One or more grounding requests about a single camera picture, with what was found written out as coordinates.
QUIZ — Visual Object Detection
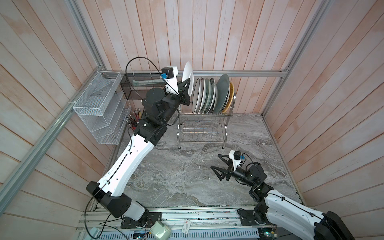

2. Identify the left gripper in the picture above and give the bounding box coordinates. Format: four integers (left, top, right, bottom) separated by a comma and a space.
158, 77, 190, 124

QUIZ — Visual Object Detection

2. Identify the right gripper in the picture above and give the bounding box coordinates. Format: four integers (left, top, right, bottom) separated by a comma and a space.
211, 154, 255, 188

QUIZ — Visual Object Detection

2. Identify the orange sunburst plate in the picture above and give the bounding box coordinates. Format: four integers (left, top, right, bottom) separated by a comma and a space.
182, 62, 195, 97
198, 78, 207, 114

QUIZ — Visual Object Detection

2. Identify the white black-rimmed plate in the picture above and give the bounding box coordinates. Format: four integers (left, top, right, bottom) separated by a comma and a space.
192, 78, 201, 114

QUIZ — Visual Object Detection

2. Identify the pale green flower plate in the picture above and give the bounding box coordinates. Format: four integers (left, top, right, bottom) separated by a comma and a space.
203, 78, 212, 113

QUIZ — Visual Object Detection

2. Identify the green rimmed white plate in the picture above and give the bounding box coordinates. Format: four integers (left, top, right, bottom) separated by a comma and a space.
208, 78, 216, 113

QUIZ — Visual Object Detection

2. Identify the pale green glass plate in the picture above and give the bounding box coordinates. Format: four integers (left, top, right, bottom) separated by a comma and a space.
213, 74, 230, 114

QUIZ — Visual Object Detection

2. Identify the steel dish rack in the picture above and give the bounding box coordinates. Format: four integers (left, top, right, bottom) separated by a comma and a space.
177, 78, 236, 149

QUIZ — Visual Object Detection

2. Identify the cream floral plate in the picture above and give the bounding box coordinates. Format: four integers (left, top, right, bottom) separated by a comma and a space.
221, 90, 231, 114

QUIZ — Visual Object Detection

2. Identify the yellow woven round tray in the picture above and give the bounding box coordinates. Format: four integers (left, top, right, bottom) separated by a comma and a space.
226, 82, 235, 112

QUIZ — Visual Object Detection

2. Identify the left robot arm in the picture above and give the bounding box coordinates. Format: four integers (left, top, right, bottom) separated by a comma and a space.
87, 79, 193, 222

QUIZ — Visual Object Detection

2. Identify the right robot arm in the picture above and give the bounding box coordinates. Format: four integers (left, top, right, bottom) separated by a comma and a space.
211, 151, 354, 240

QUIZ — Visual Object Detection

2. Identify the pencils bundle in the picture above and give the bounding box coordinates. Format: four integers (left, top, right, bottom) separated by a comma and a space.
126, 109, 142, 127

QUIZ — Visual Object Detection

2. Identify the white tag label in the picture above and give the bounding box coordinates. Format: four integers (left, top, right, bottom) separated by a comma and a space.
182, 219, 192, 234

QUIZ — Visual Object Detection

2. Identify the white power adapter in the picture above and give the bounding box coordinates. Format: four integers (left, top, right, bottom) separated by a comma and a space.
150, 221, 172, 240

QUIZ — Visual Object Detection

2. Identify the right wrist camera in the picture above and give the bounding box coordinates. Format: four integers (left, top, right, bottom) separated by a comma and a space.
229, 150, 242, 171

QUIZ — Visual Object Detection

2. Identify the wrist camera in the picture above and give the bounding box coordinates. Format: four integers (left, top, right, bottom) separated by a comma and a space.
229, 150, 242, 171
161, 66, 179, 95

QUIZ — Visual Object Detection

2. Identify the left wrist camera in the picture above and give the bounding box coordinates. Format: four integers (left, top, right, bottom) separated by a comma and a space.
161, 66, 179, 95

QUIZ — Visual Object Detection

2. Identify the black mesh wall basket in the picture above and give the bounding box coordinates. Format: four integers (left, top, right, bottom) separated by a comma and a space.
120, 73, 166, 101

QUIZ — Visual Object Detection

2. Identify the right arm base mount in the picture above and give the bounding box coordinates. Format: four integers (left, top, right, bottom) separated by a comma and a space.
237, 208, 269, 226

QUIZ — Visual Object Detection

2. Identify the white mesh wall shelf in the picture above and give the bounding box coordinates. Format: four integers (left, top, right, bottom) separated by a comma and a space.
74, 71, 131, 145

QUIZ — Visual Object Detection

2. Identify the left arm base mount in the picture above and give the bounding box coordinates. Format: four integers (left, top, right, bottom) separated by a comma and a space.
121, 212, 162, 229

